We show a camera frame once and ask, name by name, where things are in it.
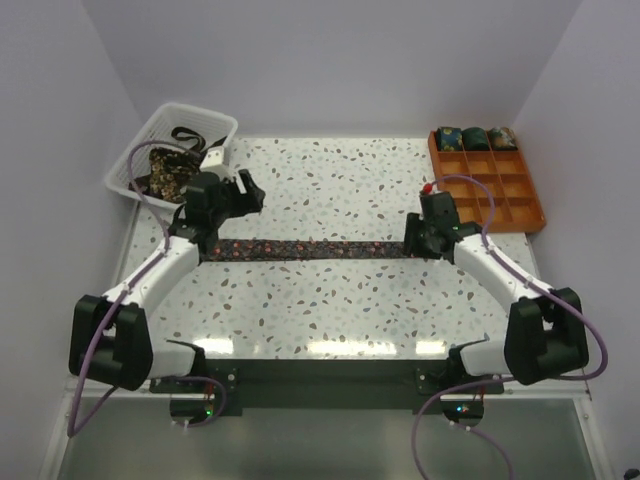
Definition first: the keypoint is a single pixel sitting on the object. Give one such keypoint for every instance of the rolled blue yellow floral tie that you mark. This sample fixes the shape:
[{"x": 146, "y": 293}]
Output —
[{"x": 449, "y": 139}]

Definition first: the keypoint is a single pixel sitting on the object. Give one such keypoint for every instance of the black mounting base plate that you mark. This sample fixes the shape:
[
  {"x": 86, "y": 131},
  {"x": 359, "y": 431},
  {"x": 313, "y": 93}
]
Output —
[{"x": 385, "y": 384}]

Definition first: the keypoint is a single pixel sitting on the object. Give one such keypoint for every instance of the white plastic basket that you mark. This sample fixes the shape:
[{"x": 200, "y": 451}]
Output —
[{"x": 156, "y": 132}]

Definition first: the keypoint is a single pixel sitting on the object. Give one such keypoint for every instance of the rolled multicolour floral tie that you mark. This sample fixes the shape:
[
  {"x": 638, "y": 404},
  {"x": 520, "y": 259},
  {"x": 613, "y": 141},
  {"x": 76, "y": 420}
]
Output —
[{"x": 502, "y": 139}]

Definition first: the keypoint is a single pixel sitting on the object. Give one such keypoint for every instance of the aluminium extrusion rail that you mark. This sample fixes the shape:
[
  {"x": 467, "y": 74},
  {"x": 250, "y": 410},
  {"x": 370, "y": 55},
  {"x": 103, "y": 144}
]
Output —
[{"x": 549, "y": 389}]

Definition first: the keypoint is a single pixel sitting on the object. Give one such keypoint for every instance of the brown floral tie in basket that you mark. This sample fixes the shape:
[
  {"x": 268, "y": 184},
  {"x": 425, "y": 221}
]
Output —
[{"x": 170, "y": 172}]

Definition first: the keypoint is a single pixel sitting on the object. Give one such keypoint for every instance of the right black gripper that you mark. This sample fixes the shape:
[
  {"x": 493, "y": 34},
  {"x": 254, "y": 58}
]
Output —
[{"x": 411, "y": 246}]

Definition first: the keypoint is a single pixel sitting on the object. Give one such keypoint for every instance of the navy floral paisley tie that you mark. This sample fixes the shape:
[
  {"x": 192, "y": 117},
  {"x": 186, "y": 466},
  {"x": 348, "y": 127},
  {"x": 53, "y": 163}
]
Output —
[{"x": 236, "y": 250}]

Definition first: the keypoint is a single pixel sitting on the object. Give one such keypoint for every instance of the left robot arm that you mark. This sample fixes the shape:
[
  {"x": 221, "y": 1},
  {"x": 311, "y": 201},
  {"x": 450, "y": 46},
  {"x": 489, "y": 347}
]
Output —
[{"x": 112, "y": 340}]

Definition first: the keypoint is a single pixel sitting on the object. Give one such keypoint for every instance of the orange wooden compartment tray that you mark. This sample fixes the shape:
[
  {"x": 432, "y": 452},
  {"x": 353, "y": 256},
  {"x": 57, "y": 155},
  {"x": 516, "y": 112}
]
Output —
[{"x": 489, "y": 185}]

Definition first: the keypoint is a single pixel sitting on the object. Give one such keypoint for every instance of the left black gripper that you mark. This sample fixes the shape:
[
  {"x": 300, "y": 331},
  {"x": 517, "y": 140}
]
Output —
[{"x": 252, "y": 202}]

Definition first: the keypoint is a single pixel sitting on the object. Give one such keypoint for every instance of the rolled dark green tie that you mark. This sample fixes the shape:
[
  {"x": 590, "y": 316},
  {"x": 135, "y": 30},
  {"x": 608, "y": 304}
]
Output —
[{"x": 475, "y": 139}]

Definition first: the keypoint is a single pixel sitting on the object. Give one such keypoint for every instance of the dark tie in basket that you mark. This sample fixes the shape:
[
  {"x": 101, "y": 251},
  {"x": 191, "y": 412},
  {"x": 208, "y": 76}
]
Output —
[{"x": 199, "y": 146}]

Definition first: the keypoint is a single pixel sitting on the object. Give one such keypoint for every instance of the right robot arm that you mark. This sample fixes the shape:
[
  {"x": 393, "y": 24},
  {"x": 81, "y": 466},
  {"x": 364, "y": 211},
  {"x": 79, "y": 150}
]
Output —
[{"x": 545, "y": 337}]

